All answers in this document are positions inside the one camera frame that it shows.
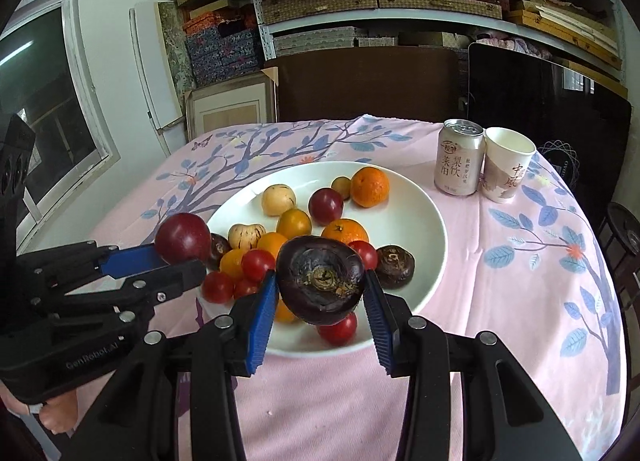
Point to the orange tomato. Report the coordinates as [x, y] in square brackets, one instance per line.
[231, 262]
[272, 243]
[294, 223]
[285, 312]

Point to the metal shelf rack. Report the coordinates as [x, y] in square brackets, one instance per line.
[260, 36]

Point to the stack of wooden planks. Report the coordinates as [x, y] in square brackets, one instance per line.
[560, 26]

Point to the striped pepino melon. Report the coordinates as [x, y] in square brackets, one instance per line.
[246, 236]

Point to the mandarin orange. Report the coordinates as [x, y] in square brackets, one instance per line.
[344, 232]
[369, 186]

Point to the printed paper cup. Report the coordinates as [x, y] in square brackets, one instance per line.
[505, 176]

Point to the black glossy panel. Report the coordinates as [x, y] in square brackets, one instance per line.
[550, 101]

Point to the red cherry tomato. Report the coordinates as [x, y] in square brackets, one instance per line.
[257, 263]
[337, 330]
[217, 287]
[245, 288]
[364, 253]

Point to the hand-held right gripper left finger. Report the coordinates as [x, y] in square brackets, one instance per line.
[262, 326]

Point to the red plum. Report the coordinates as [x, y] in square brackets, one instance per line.
[325, 204]
[182, 238]

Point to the marble patterned panel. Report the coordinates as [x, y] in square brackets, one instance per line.
[175, 51]

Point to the small tan fruit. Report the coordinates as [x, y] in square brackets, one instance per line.
[341, 186]

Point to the white board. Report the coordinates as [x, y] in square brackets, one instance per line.
[150, 66]

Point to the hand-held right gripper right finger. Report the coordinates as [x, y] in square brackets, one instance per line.
[380, 326]

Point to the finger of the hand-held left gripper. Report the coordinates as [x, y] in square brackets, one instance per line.
[130, 261]
[170, 281]

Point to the dark wooden chair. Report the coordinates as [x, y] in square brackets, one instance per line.
[620, 221]

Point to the large dark water chestnut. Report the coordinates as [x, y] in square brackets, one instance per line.
[320, 281]

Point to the pink printed tablecloth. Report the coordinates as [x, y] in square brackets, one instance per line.
[500, 291]

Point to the pink drink can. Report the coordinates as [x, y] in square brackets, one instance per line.
[457, 161]

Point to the person's left hand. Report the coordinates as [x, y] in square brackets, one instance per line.
[57, 416]

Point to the window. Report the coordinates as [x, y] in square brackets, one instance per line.
[50, 91]

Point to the stack of blue patterned boxes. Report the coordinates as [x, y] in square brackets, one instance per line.
[220, 56]

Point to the pale yellow pepino melon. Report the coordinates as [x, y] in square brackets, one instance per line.
[278, 200]

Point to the dark brown board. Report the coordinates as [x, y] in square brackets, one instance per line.
[360, 86]

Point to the white plate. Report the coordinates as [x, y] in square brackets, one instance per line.
[410, 221]

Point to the wooden picture frame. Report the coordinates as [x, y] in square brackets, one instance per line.
[225, 111]

